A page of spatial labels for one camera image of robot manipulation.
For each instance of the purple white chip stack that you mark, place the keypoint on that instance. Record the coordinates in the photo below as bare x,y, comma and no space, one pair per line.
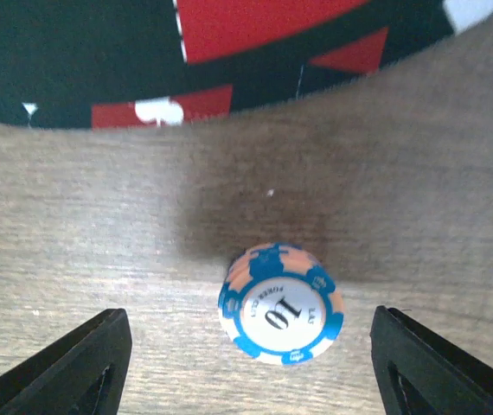
279,305

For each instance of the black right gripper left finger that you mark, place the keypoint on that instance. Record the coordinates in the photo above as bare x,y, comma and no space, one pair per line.
81,373

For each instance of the round red black poker mat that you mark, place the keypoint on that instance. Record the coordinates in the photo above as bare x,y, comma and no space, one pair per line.
108,64

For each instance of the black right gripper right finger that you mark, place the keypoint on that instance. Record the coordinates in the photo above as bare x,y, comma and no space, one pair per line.
420,372

